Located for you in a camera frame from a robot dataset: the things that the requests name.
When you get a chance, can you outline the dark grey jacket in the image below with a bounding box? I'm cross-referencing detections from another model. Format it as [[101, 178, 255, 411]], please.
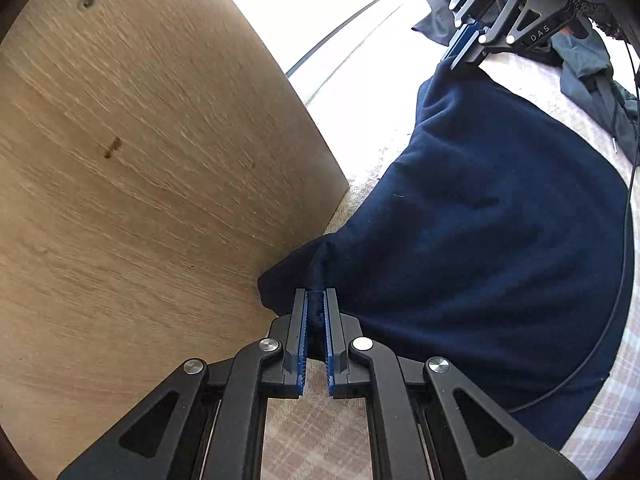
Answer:
[[412, 0, 639, 162]]

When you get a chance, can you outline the navy blue t-shirt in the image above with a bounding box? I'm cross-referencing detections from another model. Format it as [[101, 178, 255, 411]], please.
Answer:
[[258, 63, 634, 448]]

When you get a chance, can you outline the black cable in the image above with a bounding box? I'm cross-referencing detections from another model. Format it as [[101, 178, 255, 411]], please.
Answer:
[[508, 34, 640, 415]]

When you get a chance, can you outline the wooden board panel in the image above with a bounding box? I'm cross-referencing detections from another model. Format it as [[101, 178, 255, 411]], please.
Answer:
[[1, 0, 348, 479]]

